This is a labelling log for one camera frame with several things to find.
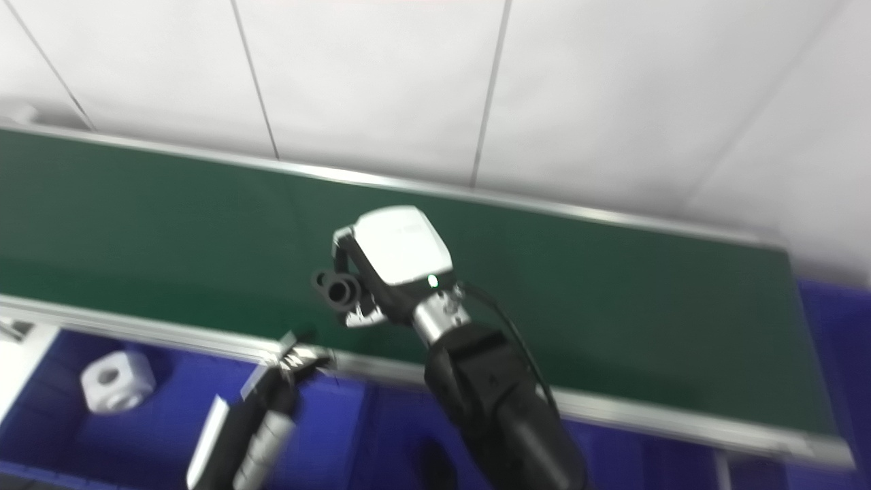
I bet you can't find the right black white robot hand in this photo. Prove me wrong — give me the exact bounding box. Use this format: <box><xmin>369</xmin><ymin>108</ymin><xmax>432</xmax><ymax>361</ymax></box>
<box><xmin>333</xmin><ymin>206</ymin><xmax>453</xmax><ymax>327</ymax></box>

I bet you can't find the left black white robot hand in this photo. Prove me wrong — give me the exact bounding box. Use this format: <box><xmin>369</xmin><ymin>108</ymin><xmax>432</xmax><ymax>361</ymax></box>
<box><xmin>187</xmin><ymin>331</ymin><xmax>334</xmax><ymax>490</ymax></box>

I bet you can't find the black flange part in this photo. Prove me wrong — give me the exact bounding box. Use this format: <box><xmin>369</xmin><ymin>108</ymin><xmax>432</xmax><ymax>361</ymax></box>
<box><xmin>415</xmin><ymin>439</ymin><xmax>457</xmax><ymax>490</ymax></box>
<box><xmin>312</xmin><ymin>270</ymin><xmax>361</xmax><ymax>314</ymax></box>

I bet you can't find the white block part with hole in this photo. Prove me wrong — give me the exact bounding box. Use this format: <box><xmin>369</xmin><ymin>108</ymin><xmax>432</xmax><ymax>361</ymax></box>
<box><xmin>80</xmin><ymin>350</ymin><xmax>156</xmax><ymax>414</ymax></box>

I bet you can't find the green conveyor belt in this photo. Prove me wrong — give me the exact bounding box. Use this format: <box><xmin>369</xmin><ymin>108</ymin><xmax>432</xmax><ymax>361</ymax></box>
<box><xmin>0</xmin><ymin>122</ymin><xmax>855</xmax><ymax>470</ymax></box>
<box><xmin>0</xmin><ymin>129</ymin><xmax>838</xmax><ymax>436</ymax></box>

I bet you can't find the large blue plastic bin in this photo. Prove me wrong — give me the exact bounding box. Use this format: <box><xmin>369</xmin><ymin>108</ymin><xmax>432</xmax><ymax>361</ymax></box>
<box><xmin>721</xmin><ymin>279</ymin><xmax>871</xmax><ymax>490</ymax></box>

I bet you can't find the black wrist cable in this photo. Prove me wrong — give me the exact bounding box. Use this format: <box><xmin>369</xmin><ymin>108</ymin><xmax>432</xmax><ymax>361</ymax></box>
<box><xmin>459</xmin><ymin>282</ymin><xmax>559</xmax><ymax>416</ymax></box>

